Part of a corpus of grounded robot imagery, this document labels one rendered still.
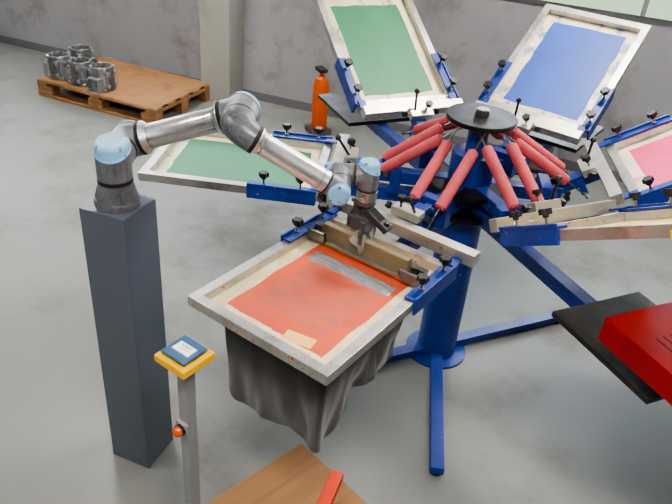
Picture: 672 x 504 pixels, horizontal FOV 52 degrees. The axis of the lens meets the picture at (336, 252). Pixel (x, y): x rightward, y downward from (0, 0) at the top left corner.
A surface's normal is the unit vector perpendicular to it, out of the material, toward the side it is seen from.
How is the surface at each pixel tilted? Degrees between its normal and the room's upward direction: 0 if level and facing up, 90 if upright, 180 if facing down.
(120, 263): 90
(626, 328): 0
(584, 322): 0
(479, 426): 0
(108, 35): 90
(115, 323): 90
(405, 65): 32
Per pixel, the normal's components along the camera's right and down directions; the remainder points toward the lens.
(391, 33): 0.27, -0.44
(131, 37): -0.37, 0.48
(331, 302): 0.07, -0.84
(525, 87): -0.25, -0.50
